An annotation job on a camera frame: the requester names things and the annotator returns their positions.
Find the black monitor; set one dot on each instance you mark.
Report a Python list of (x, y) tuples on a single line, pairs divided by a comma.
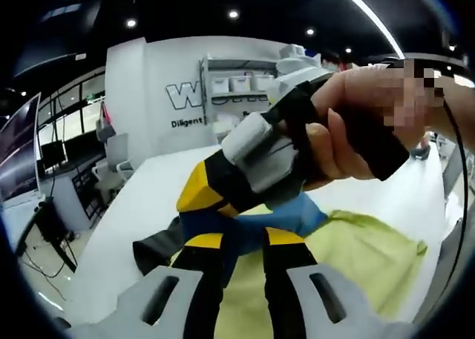
[(52, 154)]

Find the yellow blue black garment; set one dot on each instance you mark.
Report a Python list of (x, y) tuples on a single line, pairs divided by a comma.
[(352, 250)]

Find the group of ceiling spotlights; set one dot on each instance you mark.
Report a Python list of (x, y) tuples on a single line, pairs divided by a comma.
[(233, 13)]

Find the ceiling light strip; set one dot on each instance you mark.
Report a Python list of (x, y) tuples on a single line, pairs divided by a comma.
[(371, 12)]

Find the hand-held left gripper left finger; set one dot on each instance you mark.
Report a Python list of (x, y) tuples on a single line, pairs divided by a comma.
[(141, 309)]

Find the black curved object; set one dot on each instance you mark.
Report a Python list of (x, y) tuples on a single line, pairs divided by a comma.
[(419, 153)]

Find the white box on rack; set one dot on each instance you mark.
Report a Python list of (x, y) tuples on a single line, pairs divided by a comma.
[(294, 52)]

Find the white side desk black legs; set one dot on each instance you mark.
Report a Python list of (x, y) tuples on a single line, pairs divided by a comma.
[(55, 227)]

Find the white storage bin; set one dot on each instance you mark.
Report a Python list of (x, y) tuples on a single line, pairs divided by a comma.
[(220, 85), (241, 83), (263, 82)]

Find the metal shelving rack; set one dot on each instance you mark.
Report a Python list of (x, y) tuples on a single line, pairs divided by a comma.
[(222, 66)]

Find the grey desk cabinet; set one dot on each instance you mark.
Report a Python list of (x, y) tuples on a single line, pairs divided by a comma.
[(84, 194)]

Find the person's right hand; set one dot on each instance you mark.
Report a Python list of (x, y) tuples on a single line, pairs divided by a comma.
[(352, 101)]

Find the white cardboard box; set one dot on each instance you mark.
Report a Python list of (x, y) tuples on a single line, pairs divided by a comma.
[(224, 123)]

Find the grey office chair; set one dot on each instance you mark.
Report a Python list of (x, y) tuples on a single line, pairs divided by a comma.
[(120, 155)]

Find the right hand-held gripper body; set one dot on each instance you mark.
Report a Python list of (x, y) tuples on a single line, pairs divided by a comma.
[(297, 79)]

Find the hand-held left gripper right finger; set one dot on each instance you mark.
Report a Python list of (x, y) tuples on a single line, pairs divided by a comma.
[(341, 309)]

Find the dark overhead sign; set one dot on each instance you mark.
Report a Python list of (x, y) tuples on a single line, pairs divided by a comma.
[(70, 5)]

